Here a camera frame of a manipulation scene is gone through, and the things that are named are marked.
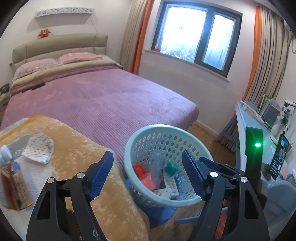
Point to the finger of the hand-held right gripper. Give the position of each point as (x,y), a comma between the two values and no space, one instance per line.
(222,167)

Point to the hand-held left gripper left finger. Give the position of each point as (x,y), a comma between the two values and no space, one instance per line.
(101,176)

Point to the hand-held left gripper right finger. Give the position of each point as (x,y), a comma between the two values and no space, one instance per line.
(193,176)

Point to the small green packet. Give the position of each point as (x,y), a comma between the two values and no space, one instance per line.
(171,168)

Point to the clear plastic bottle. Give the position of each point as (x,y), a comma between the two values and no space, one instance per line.
(157,166)

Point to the pale green plastic basket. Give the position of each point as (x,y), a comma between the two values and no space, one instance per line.
(148,143)

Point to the black smartphone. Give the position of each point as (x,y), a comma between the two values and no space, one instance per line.
(278,157)

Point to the blue grey desk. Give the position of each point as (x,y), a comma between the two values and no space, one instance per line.
(245,120)

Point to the white figurine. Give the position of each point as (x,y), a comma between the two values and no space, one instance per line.
(277,125)

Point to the orange and white book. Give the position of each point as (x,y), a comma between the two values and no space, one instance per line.
(251,110)

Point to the white and blue jar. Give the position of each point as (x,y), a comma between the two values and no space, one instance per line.
(290,115)

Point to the bed with purple cover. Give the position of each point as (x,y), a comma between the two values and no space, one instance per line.
(104,97)

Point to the brown woven holder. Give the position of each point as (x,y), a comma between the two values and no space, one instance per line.
(16,190)

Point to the bottle with white cap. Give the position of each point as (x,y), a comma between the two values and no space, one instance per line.
(5,154)

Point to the pink pillows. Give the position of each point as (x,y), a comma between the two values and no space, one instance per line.
(69,71)

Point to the beige nightstand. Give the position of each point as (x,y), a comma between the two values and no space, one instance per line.
(4,107)

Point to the small red box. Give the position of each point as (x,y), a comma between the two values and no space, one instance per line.
(157,49)

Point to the dark framed window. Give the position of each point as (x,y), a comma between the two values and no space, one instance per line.
(185,32)

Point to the orange plush toy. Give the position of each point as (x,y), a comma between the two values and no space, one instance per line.
(44,33)

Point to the grey picture frame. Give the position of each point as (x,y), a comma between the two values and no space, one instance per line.
(272,114)

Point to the green picture frame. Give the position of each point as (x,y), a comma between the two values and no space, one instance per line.
(263,102)

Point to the small dark picture frame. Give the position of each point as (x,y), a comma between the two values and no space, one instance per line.
(4,89)

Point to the white wall shelf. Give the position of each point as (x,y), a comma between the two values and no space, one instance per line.
(64,12)

